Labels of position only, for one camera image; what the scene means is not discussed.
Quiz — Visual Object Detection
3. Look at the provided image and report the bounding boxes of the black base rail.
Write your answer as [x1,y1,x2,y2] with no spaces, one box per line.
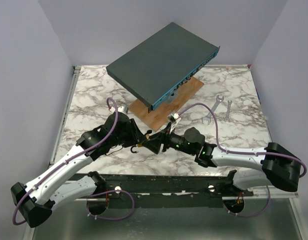
[87,171,253,210]

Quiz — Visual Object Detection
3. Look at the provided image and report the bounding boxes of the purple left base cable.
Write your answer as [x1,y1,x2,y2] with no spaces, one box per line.
[86,188,135,221]

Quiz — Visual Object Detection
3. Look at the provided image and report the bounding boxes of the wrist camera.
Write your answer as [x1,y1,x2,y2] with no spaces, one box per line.
[167,111,181,133]
[117,105,129,115]

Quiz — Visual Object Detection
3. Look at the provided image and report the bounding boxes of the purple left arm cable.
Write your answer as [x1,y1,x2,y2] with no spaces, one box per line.
[12,97,120,227]

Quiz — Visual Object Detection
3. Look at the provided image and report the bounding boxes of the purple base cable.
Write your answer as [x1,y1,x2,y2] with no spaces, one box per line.
[86,188,135,221]
[222,186,271,218]

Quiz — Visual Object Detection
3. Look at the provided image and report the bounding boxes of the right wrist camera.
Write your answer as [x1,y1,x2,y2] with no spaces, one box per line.
[167,111,181,133]

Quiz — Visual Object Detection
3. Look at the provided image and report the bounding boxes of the wooden board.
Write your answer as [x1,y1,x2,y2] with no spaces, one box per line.
[128,77,204,132]

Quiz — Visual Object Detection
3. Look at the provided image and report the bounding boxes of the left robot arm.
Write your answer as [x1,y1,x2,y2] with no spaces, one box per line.
[10,112,147,228]

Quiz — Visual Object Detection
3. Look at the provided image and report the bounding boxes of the yellow padlock with black shackle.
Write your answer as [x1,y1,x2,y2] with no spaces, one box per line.
[130,129,153,154]

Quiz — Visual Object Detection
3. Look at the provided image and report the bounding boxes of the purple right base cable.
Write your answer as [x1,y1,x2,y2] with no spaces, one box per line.
[222,186,271,218]

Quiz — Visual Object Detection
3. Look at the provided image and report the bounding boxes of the silver wrench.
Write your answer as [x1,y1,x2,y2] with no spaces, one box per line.
[201,95,224,125]
[223,100,233,122]

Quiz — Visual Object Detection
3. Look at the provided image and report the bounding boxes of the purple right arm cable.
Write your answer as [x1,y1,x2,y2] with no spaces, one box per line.
[177,102,308,179]

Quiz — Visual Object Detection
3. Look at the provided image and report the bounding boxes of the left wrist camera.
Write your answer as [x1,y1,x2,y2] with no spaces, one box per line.
[117,105,129,115]

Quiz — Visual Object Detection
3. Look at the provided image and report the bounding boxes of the dark network switch box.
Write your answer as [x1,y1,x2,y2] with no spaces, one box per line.
[106,22,220,112]

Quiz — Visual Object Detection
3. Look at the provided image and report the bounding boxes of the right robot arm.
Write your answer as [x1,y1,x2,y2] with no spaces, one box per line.
[142,127,301,196]

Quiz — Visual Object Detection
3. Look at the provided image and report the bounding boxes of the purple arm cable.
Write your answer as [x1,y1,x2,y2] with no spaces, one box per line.
[12,97,120,227]
[177,102,308,179]

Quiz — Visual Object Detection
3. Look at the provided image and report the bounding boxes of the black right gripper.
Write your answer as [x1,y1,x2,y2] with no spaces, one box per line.
[142,122,196,156]

